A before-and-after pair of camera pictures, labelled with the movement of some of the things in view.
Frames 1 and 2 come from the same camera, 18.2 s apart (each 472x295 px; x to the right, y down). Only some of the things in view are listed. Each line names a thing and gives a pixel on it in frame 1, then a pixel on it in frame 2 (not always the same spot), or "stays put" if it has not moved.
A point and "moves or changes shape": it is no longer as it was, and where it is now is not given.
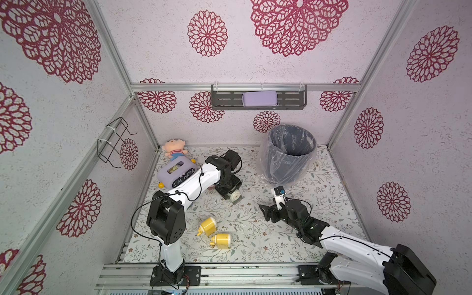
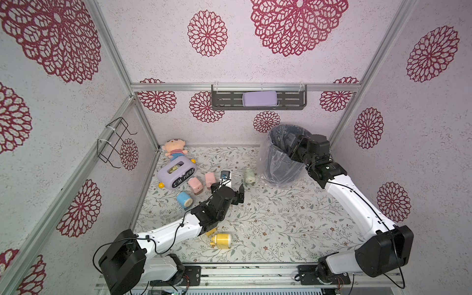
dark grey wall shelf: [230, 96] stays put
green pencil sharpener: [235, 197] moves or changes shape
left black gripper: [237, 184] → [236, 200]
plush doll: [174, 148] stays put
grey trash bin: [291, 150] stays put
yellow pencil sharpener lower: [221, 241] stays put
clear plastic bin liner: [284, 158] stays put
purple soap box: [260, 99] stays put
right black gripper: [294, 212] → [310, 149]
